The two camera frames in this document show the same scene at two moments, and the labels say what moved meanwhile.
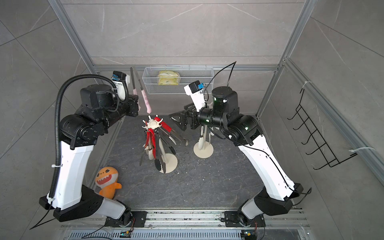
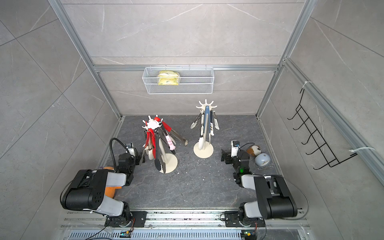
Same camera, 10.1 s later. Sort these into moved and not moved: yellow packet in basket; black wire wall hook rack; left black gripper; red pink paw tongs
Moved: left black gripper; red pink paw tongs
Not moved: black wire wall hook rack; yellow packet in basket
